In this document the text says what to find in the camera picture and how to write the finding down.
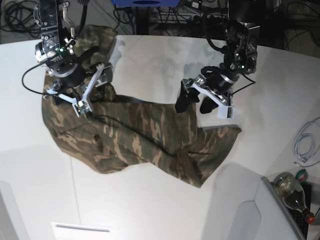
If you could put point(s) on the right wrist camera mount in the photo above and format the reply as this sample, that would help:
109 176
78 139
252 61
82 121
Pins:
81 103

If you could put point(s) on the green tape roll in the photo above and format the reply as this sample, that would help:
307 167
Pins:
302 175

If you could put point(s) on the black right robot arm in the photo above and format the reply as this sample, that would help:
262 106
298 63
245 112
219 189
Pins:
58 37

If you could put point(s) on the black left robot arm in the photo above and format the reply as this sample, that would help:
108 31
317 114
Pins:
240 21

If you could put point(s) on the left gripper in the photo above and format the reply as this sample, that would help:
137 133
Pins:
218 82

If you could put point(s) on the camouflage t-shirt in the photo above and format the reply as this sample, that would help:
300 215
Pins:
120 133

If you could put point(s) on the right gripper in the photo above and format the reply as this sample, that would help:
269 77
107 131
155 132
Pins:
72 74

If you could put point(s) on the blue box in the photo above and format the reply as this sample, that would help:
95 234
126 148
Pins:
147 3

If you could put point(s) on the clear plastic bottle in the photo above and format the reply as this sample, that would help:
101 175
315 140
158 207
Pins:
293 195

